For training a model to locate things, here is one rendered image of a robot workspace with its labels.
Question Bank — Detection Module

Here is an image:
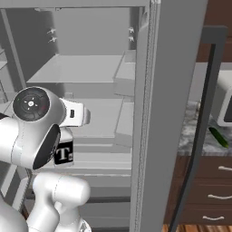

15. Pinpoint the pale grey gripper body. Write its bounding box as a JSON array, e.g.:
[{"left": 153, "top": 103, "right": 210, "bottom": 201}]
[{"left": 81, "top": 106, "right": 92, "bottom": 127}]

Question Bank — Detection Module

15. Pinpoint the grey fridge shelf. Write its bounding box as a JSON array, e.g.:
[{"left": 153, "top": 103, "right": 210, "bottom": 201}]
[
  {"left": 72, "top": 142, "right": 133, "bottom": 170},
  {"left": 59, "top": 97, "right": 125, "bottom": 140},
  {"left": 25, "top": 53, "right": 126, "bottom": 84}
]

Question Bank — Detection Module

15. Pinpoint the grey fridge door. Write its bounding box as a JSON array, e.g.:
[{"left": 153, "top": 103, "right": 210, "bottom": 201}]
[
  {"left": 130, "top": 0, "right": 209, "bottom": 232},
  {"left": 0, "top": 8, "right": 28, "bottom": 105}
]

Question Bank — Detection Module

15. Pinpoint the grey fridge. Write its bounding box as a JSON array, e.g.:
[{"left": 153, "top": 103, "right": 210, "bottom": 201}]
[{"left": 0, "top": 0, "right": 152, "bottom": 232}]

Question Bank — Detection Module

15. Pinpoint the green cucumber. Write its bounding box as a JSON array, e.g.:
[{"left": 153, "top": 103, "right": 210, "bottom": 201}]
[{"left": 208, "top": 126, "right": 230, "bottom": 149}]

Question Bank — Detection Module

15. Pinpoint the bottle with black label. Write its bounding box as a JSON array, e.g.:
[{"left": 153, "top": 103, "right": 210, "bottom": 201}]
[{"left": 53, "top": 126, "right": 75, "bottom": 168}]

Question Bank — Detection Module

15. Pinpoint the brown drawer front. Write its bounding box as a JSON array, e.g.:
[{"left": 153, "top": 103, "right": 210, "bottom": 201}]
[
  {"left": 169, "top": 179, "right": 232, "bottom": 206},
  {"left": 174, "top": 156, "right": 232, "bottom": 179},
  {"left": 164, "top": 205, "right": 232, "bottom": 227}
]

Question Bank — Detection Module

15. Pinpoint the white countertop appliance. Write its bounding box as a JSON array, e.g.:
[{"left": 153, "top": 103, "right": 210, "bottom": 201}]
[{"left": 210, "top": 70, "right": 232, "bottom": 128}]

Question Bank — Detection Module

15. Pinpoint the brown wall cupboard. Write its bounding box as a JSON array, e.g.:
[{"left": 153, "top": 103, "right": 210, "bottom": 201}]
[{"left": 196, "top": 0, "right": 232, "bottom": 63}]

